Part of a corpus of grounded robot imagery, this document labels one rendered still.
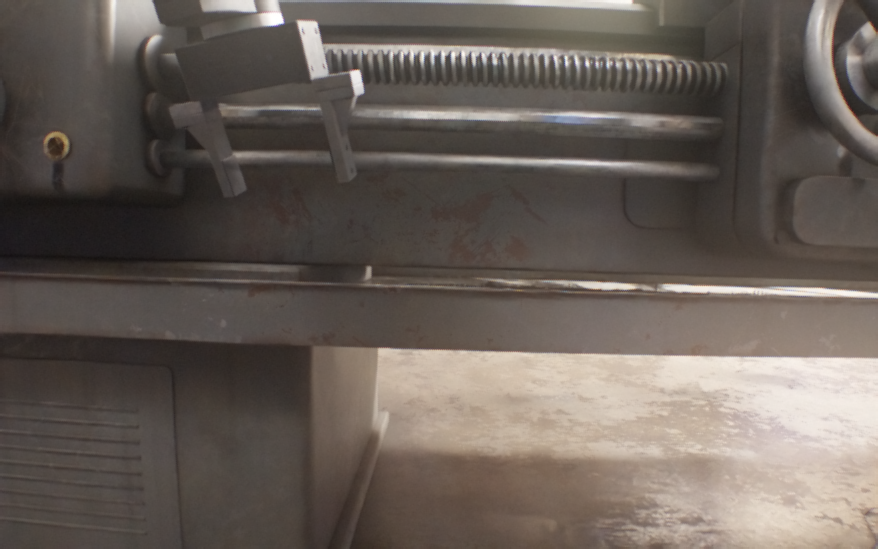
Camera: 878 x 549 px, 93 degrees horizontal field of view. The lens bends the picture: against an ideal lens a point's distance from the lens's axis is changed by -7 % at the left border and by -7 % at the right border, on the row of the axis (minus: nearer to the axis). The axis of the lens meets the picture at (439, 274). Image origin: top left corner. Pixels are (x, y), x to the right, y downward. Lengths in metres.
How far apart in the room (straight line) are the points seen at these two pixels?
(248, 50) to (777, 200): 0.54
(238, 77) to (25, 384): 0.52
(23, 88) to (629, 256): 0.75
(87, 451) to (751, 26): 0.97
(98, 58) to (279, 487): 0.54
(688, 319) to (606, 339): 0.09
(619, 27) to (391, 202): 0.38
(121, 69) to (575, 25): 0.55
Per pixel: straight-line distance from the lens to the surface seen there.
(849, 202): 0.60
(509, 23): 0.67
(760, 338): 0.56
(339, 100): 0.47
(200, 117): 0.53
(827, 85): 0.51
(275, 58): 0.47
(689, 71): 0.63
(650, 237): 0.68
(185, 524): 0.76
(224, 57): 0.49
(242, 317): 0.50
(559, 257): 0.64
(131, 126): 0.63
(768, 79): 0.59
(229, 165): 0.54
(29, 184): 0.64
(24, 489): 0.87
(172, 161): 0.64
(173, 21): 0.44
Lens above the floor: 0.51
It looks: 5 degrees down
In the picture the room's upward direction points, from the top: 2 degrees clockwise
